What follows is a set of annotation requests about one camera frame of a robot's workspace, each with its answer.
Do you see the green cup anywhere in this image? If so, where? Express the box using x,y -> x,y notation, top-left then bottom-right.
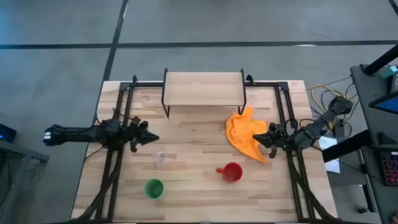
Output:
143,178 -> 165,200

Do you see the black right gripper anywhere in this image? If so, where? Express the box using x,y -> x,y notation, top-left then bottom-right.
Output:
252,121 -> 298,159

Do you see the blue screen tablet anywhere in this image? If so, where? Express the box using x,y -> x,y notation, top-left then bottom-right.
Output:
368,92 -> 398,115

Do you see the orange cloth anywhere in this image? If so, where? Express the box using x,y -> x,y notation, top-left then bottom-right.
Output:
225,106 -> 270,164

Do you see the black diagonal beam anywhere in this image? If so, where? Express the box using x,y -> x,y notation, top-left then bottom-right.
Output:
321,129 -> 373,163

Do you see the black side desk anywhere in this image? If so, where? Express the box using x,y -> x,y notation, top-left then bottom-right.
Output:
350,63 -> 398,224

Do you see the black keyboard with red keys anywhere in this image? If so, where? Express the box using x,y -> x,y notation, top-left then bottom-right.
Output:
380,150 -> 398,187

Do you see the wooden shelf with black legs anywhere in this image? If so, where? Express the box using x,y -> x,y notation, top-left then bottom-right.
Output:
160,67 -> 248,119

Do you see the teal box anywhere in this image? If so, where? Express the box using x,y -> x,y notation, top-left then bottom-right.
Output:
378,65 -> 398,79

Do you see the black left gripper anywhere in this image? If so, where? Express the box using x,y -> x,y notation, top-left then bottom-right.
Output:
123,116 -> 160,153

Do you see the clear plastic cup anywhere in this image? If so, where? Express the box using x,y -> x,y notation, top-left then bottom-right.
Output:
153,150 -> 169,169

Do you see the yellow cable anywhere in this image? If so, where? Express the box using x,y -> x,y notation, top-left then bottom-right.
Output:
310,83 -> 358,131

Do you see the black device with blue light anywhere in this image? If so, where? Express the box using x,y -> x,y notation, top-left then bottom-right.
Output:
0,123 -> 17,144

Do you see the black metal table frame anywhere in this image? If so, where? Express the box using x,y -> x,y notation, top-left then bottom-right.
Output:
74,74 -> 343,224

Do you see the white paper sheet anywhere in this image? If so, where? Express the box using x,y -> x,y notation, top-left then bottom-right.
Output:
318,136 -> 341,174

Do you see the red mug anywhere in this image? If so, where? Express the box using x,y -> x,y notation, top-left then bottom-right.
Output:
215,161 -> 244,184

